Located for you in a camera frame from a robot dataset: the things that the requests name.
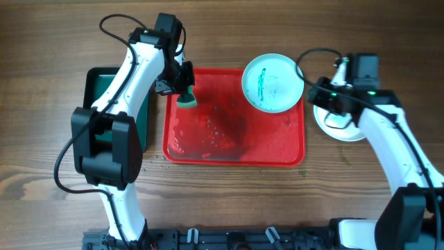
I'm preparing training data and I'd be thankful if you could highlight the light blue plate top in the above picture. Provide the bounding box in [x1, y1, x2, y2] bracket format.
[241, 53, 305, 113]

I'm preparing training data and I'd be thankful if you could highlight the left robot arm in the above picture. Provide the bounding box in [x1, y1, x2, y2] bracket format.
[67, 13, 197, 249]

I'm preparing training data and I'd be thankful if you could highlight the white plate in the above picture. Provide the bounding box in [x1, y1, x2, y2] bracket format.
[313, 106, 366, 142]

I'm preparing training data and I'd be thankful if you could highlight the red plastic tray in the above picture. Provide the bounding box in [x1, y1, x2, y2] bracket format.
[162, 68, 305, 167]

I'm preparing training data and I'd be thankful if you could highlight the green sponge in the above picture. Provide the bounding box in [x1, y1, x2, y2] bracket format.
[176, 85, 197, 108]

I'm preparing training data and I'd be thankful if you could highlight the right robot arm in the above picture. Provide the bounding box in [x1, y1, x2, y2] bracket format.
[308, 53, 443, 249]

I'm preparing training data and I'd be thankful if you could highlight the dark green tray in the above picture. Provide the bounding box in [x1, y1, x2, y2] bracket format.
[83, 67, 153, 152]

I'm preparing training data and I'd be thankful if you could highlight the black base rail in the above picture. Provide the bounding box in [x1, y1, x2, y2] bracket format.
[82, 226, 343, 250]

